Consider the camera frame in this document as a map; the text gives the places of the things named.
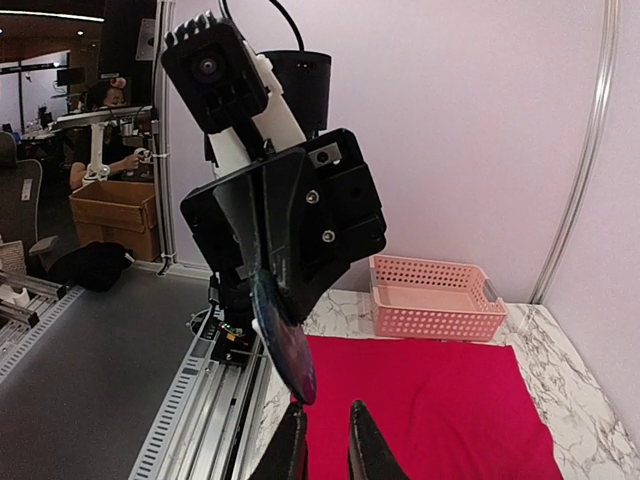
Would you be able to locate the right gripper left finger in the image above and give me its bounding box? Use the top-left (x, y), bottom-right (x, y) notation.
top-left (249, 404), bottom-right (308, 480)

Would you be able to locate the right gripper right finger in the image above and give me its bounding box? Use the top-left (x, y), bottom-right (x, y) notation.
top-left (348, 400), bottom-right (409, 480)

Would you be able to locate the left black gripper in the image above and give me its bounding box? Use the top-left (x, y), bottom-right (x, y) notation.
top-left (180, 129), bottom-right (387, 323)

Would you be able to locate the red t-shirt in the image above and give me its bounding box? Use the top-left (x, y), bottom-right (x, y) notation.
top-left (306, 336), bottom-right (562, 479)

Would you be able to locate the blue round brooch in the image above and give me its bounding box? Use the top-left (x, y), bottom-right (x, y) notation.
top-left (249, 269), bottom-right (317, 405)

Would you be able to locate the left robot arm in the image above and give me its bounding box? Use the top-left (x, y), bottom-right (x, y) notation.
top-left (163, 49), bottom-right (386, 326)

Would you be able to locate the cardboard box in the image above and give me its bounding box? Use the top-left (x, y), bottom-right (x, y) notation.
top-left (69, 181), bottom-right (161, 262)

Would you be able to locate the seated person in background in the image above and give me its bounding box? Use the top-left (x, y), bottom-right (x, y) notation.
top-left (69, 77), bottom-right (143, 191)

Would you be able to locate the pink plastic basket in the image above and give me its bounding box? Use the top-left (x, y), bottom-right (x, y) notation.
top-left (369, 254), bottom-right (507, 342)

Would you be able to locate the black bag on floor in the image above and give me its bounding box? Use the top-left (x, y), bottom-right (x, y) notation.
top-left (47, 242), bottom-right (135, 293)

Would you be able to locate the grey office chair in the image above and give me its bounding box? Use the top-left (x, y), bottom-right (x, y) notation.
top-left (1, 132), bottom-right (59, 277)

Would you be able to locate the aluminium front rail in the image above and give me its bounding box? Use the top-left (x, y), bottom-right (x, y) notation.
top-left (129, 307), bottom-right (289, 479)

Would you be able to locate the left aluminium post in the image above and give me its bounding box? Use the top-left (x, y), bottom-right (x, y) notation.
top-left (152, 0), bottom-right (176, 277)

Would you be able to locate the aluminium post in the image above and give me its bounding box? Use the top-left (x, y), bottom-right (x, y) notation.
top-left (529, 0), bottom-right (622, 305)
top-left (152, 0), bottom-right (176, 277)

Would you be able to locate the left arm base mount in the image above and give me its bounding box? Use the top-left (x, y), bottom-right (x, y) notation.
top-left (189, 272), bottom-right (261, 369)

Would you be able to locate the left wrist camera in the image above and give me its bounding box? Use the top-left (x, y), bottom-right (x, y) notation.
top-left (160, 12), bottom-right (309, 169)

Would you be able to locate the right aluminium post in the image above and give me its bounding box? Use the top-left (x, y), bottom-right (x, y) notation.
top-left (529, 0), bottom-right (622, 305)

